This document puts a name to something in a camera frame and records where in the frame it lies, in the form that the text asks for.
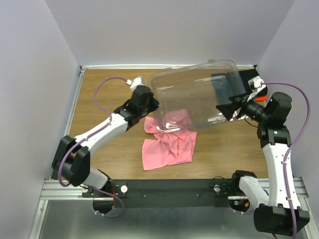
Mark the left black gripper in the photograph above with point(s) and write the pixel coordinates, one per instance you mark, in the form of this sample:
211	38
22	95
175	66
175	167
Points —
155	104

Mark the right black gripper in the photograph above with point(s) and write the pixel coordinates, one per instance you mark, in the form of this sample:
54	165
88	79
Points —
228	110

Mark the clear plastic bin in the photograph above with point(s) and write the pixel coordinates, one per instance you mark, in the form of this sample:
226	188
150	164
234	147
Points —
188	96

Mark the pink t shirt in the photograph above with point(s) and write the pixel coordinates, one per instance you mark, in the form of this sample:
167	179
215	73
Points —
170	148

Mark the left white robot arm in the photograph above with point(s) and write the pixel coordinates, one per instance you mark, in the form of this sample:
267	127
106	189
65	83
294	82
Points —
72	160

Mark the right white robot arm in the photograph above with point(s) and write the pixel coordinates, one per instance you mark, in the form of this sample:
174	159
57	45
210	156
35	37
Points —
277	211

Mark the black folded t shirt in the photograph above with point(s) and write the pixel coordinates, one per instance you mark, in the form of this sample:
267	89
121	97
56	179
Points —
249	74

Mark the orange folded t shirt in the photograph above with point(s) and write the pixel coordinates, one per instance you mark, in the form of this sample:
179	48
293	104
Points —
261	98

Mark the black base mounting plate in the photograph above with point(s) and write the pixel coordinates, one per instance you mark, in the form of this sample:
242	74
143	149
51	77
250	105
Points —
216	192

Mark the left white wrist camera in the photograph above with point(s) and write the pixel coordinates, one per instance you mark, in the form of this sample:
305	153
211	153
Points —
138	81

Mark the back aluminium table rail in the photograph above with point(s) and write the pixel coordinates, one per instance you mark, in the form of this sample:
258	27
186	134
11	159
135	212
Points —
124	66

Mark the aluminium frame rail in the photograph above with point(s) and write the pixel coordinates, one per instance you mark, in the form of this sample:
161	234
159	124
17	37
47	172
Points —
62	213

